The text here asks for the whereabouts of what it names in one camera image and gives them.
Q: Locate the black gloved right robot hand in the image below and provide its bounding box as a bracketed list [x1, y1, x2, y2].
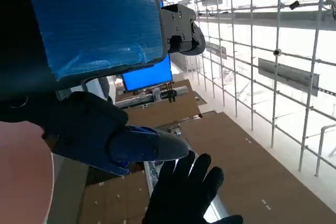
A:
[141, 150, 244, 224]

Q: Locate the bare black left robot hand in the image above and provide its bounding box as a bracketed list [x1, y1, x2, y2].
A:
[0, 0, 207, 177]

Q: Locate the pink bowl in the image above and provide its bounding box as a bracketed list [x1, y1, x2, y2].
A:
[0, 121, 55, 224]

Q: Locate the bright blue monitor screen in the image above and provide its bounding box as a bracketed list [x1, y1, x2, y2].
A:
[122, 55, 174, 93]

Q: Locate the white pipe lattice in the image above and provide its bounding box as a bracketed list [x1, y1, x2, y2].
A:
[141, 0, 336, 177]

